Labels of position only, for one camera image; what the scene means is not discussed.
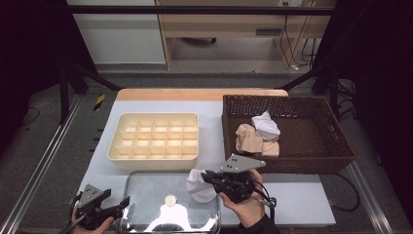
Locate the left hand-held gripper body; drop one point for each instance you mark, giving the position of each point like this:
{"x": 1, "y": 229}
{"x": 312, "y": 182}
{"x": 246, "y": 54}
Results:
{"x": 89, "y": 195}

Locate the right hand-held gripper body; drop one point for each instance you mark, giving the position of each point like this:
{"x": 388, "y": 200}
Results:
{"x": 240, "y": 164}

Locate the shiny metal tray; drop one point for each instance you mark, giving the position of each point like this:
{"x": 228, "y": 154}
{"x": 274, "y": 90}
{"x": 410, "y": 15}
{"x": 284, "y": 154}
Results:
{"x": 146, "y": 191}

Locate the cream divided organizer box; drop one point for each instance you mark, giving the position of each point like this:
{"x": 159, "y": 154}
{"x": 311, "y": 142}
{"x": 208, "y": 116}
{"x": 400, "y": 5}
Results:
{"x": 159, "y": 135}

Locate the brown wicker basket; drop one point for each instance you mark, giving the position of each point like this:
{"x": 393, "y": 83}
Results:
{"x": 308, "y": 146}

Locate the person's left hand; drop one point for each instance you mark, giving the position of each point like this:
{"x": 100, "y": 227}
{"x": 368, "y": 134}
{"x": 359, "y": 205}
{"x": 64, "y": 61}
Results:
{"x": 105, "y": 226}

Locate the person's right hand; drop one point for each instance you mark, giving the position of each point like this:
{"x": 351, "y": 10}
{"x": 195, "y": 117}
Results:
{"x": 250, "y": 213}

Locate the round white disc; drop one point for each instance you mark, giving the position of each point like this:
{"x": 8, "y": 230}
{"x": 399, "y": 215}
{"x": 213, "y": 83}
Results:
{"x": 170, "y": 200}

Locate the yellow black tape strip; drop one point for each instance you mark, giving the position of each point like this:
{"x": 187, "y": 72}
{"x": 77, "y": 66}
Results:
{"x": 99, "y": 102}

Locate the black metal stand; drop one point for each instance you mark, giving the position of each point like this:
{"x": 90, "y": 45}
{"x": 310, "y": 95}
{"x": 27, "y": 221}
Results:
{"x": 334, "y": 91}
{"x": 64, "y": 97}

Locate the white plug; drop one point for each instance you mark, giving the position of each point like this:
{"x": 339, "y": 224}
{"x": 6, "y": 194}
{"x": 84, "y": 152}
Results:
{"x": 294, "y": 67}

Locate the light wooden desk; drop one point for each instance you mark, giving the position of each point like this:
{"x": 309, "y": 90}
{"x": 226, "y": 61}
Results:
{"x": 227, "y": 24}

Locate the white cabinet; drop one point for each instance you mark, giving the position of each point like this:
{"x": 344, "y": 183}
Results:
{"x": 120, "y": 42}

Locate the black curtain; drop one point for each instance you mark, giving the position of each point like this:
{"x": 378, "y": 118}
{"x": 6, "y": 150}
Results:
{"x": 383, "y": 65}
{"x": 26, "y": 48}

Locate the black metal crossbar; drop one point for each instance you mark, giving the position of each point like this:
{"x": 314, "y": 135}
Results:
{"x": 195, "y": 10}

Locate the aluminium floor rail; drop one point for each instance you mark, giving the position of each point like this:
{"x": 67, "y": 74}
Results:
{"x": 42, "y": 162}
{"x": 370, "y": 201}

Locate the wall socket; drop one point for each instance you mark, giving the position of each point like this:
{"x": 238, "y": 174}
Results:
{"x": 285, "y": 4}

